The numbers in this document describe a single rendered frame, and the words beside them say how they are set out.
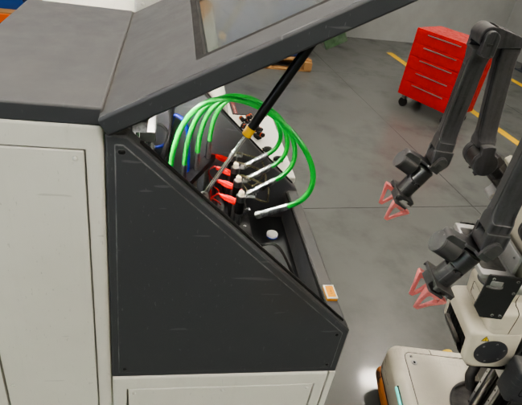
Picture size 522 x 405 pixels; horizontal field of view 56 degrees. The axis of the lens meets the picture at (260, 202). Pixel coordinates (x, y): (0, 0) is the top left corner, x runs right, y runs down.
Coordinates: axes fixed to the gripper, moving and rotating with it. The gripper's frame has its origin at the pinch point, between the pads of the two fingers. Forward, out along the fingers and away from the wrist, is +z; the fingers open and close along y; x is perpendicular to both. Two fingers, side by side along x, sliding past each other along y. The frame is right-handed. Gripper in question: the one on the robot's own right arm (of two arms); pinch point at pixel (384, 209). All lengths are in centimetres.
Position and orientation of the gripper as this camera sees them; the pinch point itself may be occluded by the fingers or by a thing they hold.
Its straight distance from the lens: 170.1
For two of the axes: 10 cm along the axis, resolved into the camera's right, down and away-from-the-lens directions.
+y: -0.3, 5.4, -8.4
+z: -5.8, 6.8, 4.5
